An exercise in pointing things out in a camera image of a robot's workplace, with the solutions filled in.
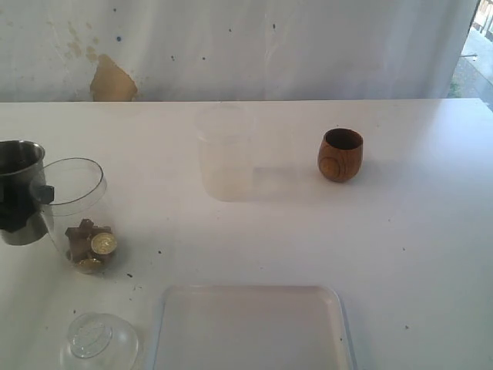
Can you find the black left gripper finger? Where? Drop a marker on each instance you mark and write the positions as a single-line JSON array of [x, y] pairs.
[[43, 194], [17, 206]]

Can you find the stainless steel cup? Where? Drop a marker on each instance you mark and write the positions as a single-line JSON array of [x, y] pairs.
[[21, 160]]

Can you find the clear plastic jar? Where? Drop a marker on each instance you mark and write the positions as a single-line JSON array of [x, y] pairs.
[[79, 193]]

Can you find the gold coin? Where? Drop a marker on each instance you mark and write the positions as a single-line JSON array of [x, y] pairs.
[[103, 243], [89, 265]]

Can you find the clear dome lid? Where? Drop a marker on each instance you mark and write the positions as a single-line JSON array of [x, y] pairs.
[[101, 340]]

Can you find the brown wooden cup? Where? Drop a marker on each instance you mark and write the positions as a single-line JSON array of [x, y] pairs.
[[340, 155]]

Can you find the translucent plastic container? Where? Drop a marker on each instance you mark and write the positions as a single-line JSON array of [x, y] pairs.
[[225, 151]]

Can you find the white plastic tray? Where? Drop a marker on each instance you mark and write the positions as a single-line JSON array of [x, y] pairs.
[[249, 327]]

